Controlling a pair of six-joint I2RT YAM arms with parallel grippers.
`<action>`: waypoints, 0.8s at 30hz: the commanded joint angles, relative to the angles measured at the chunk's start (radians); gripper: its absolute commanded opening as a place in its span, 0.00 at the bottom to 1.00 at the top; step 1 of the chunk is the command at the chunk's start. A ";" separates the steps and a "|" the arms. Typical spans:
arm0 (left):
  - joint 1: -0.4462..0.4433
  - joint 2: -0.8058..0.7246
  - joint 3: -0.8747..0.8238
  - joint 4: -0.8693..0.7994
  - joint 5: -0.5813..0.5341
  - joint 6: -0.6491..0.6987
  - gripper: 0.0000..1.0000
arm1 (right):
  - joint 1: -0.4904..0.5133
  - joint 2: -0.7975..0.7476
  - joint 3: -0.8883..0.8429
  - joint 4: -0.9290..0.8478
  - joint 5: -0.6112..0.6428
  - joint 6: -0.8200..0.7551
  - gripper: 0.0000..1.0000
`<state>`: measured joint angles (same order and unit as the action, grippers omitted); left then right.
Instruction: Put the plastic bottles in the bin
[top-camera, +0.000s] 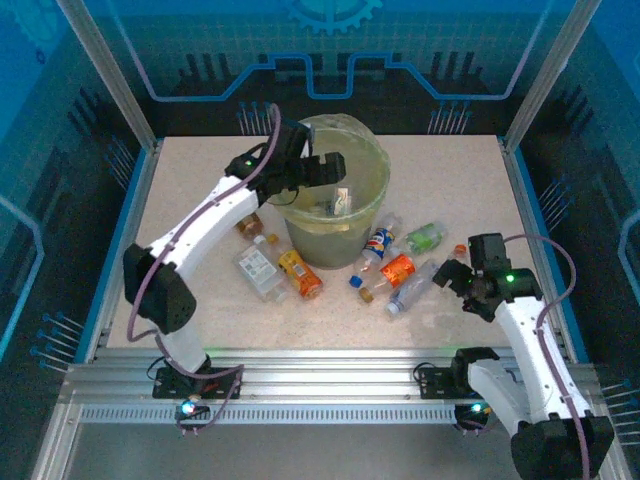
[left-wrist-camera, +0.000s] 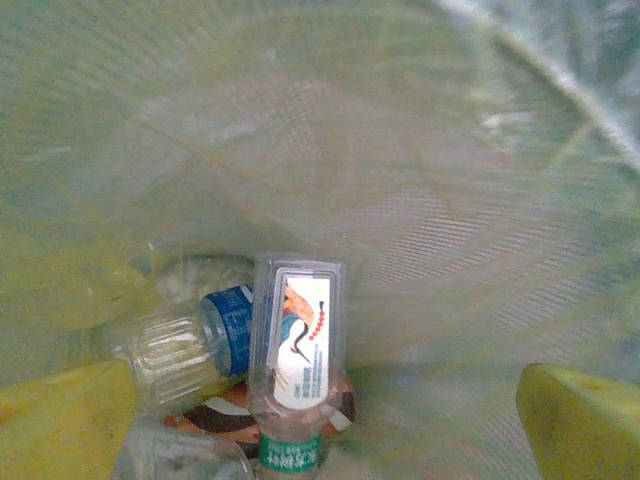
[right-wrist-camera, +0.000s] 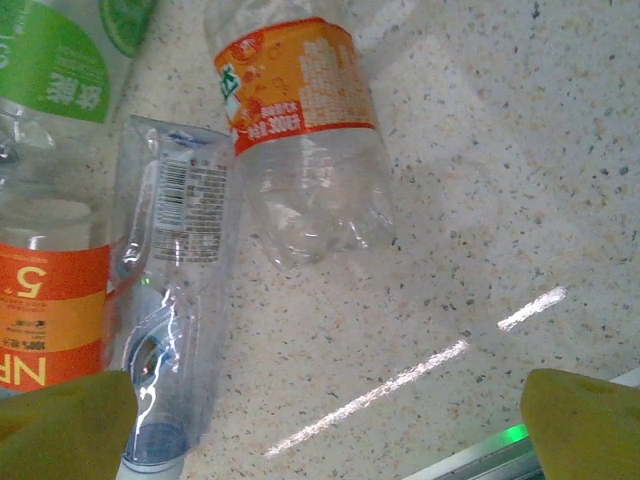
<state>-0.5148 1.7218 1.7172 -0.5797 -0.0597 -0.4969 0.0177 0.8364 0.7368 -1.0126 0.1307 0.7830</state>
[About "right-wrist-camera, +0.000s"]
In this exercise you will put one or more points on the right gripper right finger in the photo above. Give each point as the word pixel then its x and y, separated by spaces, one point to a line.
pixel 590 435

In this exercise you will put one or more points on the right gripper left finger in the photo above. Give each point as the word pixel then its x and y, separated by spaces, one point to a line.
pixel 60 435

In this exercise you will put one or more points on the clear bottle red-orange nfc label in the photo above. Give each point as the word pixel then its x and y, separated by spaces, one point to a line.
pixel 50 300

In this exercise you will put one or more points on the clear water bottle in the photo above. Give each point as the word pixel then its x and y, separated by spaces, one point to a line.
pixel 185 210

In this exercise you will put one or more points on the clear bottle green lime label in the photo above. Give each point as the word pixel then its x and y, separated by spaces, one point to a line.
pixel 50 65

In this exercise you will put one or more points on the clear bottle orange fanta label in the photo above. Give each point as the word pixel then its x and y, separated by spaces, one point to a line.
pixel 300 85

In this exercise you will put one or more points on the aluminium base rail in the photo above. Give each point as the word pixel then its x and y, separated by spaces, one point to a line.
pixel 490 457

